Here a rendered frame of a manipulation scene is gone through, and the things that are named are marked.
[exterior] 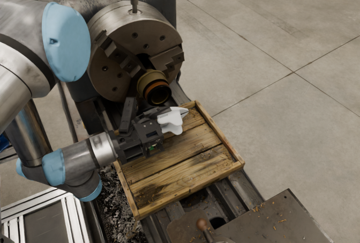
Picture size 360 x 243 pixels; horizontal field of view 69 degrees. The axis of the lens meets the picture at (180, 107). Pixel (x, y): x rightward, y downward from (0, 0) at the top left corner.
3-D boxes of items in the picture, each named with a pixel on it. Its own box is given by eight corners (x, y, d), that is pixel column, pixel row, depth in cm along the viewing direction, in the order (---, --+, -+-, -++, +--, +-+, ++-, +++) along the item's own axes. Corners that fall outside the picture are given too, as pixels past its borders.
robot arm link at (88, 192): (74, 170, 76) (61, 149, 68) (109, 181, 74) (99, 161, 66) (58, 195, 71) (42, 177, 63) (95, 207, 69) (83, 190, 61)
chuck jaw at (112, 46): (125, 61, 83) (95, 42, 74) (135, 50, 82) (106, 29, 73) (137, 83, 76) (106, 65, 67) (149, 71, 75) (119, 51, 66)
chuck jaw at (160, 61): (143, 51, 83) (177, 36, 86) (147, 62, 87) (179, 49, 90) (158, 71, 77) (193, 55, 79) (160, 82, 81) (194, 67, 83)
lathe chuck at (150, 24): (89, 96, 93) (73, 10, 71) (169, 77, 105) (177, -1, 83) (96, 113, 88) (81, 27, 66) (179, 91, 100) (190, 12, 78)
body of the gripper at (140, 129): (167, 150, 67) (122, 169, 63) (154, 125, 72) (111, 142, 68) (166, 132, 61) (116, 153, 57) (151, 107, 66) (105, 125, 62)
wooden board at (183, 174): (104, 141, 90) (102, 134, 87) (196, 105, 101) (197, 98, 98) (135, 222, 72) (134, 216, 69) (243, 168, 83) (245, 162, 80)
